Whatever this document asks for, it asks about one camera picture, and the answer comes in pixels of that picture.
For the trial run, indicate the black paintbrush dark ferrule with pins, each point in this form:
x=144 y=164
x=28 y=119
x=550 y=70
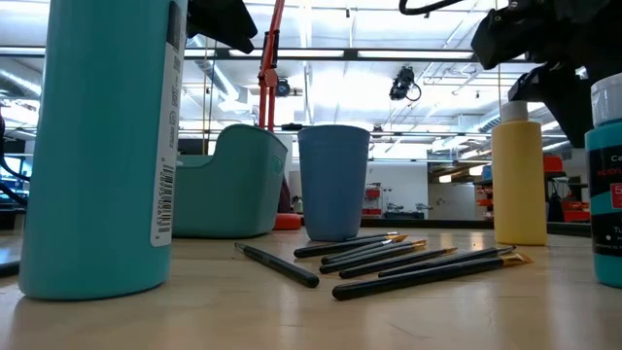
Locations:
x=393 y=263

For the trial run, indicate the red desk lamp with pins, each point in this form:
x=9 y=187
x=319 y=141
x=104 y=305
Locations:
x=267 y=78

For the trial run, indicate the thin black paintbrush green tip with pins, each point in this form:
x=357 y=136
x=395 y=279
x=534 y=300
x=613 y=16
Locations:
x=9 y=269

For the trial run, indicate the teal plastic bin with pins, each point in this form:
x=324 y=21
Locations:
x=228 y=204

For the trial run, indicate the red tool chest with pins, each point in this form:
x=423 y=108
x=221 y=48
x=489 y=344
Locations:
x=373 y=193

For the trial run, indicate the red storage shelf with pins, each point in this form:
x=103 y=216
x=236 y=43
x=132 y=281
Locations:
x=554 y=164

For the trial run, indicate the distant robot station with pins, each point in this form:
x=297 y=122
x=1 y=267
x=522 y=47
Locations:
x=403 y=214

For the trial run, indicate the black overhead frame beam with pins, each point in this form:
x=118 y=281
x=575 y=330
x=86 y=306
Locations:
x=413 y=54

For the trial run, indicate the black ceiling camera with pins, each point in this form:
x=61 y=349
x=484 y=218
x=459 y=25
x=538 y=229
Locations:
x=283 y=87
x=402 y=83

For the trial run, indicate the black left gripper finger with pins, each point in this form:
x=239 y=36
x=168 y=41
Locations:
x=218 y=19

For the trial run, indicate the silver air duct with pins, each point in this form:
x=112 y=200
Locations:
x=491 y=124

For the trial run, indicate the large turquoise paint bottle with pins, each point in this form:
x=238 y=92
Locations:
x=97 y=170

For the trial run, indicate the blue plastic cup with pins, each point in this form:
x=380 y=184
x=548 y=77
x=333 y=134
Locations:
x=335 y=194

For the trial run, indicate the yellow paint bottle white cap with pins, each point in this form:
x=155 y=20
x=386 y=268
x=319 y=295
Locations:
x=519 y=185

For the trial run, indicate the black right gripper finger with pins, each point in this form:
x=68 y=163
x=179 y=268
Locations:
x=559 y=92
x=505 y=34

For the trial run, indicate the teal paint bottle white cap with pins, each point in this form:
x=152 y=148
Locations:
x=605 y=204

